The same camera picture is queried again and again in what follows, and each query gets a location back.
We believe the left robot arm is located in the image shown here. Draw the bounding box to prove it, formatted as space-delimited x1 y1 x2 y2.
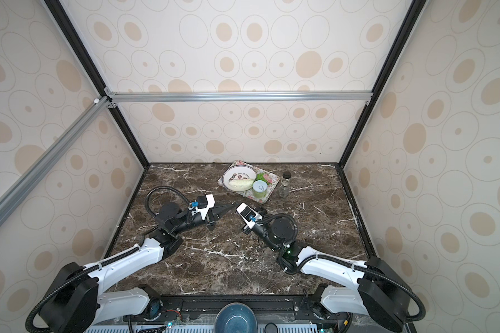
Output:
24 186 236 332

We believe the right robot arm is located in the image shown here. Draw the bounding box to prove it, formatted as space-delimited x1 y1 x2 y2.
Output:
237 205 426 332

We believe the pale cabbage piece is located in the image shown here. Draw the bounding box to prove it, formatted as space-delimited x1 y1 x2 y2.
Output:
228 179 254 192

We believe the white plate with rim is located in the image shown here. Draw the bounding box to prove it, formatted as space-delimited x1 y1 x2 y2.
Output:
220 165 257 191

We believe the green tin can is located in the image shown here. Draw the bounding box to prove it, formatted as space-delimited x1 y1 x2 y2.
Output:
252 180 268 199

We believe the empty glass shaker silver lid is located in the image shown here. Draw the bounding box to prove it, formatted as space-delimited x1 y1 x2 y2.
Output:
279 185 290 198

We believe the green leaf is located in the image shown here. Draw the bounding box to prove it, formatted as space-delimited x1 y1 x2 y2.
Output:
255 173 270 184

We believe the herb jar black lid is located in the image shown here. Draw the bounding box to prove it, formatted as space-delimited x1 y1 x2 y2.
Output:
281 171 292 190

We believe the blue bowl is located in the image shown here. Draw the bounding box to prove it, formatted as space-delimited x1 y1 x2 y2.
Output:
213 302 258 333

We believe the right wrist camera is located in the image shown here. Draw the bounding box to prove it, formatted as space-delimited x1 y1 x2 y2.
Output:
236 203 263 228

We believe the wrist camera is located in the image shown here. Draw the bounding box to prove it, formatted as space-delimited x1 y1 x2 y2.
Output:
236 203 263 228
188 194 215 221

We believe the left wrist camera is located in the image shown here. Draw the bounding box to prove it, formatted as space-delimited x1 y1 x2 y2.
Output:
188 194 215 221

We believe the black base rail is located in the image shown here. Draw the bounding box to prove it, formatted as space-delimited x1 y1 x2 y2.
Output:
57 294 418 333

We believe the horizontal aluminium rail back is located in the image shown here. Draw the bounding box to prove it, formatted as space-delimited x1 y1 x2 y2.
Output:
109 91 373 103

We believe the diagonal aluminium rail left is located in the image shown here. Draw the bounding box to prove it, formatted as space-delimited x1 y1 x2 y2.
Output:
0 96 110 227

